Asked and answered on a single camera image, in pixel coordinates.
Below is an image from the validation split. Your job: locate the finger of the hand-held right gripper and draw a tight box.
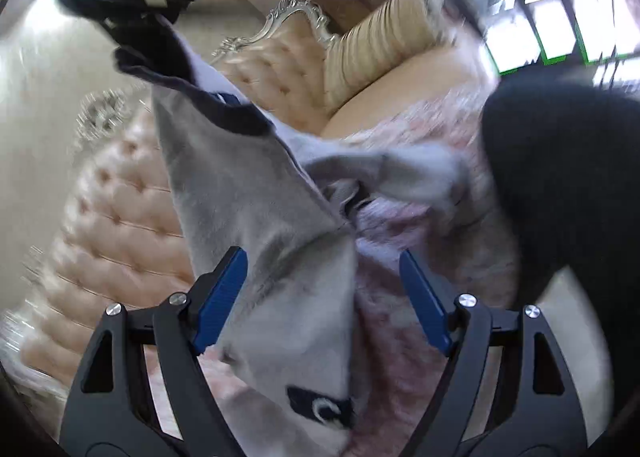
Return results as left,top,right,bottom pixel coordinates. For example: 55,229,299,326
102,18,177,56

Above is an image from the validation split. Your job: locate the pink floral blanket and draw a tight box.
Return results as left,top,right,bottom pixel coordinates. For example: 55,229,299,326
145,82,526,457

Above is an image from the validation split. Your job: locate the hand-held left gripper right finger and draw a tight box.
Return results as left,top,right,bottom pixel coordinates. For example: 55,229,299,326
399,249,587,457

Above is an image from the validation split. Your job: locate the beige tufted leather sofa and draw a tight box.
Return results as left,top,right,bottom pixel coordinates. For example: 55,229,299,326
0,0,501,388

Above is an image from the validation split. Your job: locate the striped pillow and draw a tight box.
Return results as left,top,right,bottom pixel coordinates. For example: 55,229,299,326
320,0,456,110

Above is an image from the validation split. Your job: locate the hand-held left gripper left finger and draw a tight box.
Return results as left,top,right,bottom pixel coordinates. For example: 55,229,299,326
59,246,249,457

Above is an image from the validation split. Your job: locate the person's leg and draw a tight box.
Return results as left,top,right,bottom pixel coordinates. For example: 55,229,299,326
482,72,640,303

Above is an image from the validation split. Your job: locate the grey knit sweater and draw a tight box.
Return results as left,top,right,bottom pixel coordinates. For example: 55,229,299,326
115,27,481,457

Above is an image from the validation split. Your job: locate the black framed window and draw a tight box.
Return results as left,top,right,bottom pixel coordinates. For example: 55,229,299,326
380,0,640,83

